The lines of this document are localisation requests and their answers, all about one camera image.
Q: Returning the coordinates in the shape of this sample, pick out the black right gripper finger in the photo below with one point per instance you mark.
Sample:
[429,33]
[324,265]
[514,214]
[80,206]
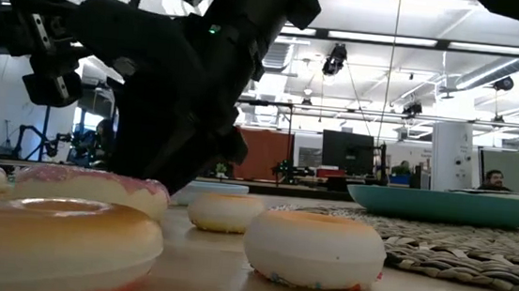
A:
[135,165]
[181,176]

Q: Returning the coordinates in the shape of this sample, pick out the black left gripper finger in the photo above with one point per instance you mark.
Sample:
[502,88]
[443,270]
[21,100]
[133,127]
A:
[110,24]
[52,89]

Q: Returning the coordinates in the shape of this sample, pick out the pink sprinkled donut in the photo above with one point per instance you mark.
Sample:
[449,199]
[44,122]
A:
[95,192]

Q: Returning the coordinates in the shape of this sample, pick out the donut with yellow icing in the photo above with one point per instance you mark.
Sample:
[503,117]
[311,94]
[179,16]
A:
[225,215]

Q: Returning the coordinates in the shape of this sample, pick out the brown glazed donut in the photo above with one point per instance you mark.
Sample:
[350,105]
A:
[43,249]

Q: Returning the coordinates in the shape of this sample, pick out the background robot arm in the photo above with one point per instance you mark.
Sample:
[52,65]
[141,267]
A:
[288,169]
[60,138]

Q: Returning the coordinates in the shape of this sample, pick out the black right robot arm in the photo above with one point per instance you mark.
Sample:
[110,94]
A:
[251,22]

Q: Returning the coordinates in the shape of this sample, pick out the light blue plate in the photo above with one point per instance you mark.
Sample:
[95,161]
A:
[218,190]

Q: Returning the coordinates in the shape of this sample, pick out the orange partition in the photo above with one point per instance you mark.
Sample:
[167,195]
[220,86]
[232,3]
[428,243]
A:
[263,153]

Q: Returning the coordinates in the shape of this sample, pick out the red box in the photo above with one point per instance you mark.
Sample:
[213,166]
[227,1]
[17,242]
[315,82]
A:
[331,173]

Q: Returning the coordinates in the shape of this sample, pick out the donut with sprinkled icing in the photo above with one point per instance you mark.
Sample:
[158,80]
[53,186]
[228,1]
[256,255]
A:
[313,254]

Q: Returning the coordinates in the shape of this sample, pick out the hanging black spotlight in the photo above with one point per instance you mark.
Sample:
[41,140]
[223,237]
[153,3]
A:
[503,83]
[335,60]
[412,109]

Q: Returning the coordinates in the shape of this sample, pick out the black computer monitor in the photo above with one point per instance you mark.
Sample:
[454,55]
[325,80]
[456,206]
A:
[346,153]

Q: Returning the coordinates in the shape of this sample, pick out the blue box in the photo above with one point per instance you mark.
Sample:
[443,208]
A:
[400,179]

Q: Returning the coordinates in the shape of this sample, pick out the background potted plant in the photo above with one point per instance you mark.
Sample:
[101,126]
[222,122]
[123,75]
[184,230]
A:
[401,168]

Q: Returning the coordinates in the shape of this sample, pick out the teal plate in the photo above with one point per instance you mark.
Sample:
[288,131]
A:
[447,208]

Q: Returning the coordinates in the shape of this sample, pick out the white pillar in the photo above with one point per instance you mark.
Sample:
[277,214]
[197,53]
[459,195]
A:
[451,157]

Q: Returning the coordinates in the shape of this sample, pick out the round woven placemat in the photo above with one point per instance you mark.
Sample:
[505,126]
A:
[443,251]

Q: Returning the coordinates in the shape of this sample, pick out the person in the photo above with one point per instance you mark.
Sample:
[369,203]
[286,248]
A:
[494,179]

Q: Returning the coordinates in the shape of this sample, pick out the black aluminium table frame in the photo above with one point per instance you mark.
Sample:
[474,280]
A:
[284,191]

